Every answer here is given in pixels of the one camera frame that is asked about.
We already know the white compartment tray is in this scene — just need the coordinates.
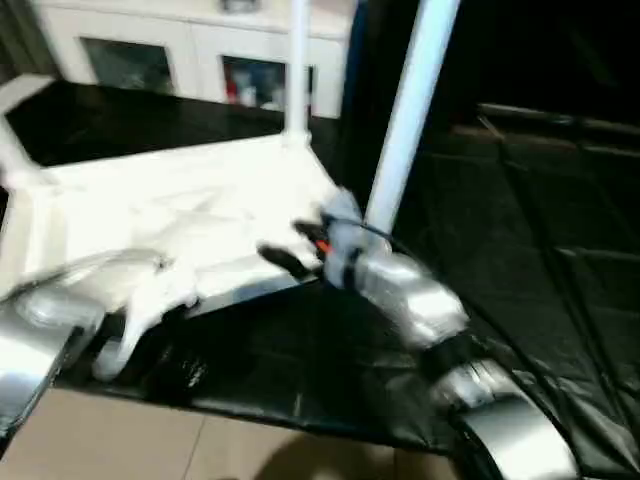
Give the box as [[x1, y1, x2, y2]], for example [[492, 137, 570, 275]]
[[0, 135, 353, 321]]

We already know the black work mat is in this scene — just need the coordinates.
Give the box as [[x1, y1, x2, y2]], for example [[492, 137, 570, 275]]
[[0, 82, 640, 471]]

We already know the white glass-door cabinet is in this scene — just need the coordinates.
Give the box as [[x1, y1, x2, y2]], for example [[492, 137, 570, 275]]
[[30, 0, 357, 113]]

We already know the long black bar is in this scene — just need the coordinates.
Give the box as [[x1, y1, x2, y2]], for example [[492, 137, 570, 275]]
[[478, 103, 640, 137]]

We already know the grey curtain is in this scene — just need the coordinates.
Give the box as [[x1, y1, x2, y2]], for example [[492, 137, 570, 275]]
[[0, 0, 46, 83]]

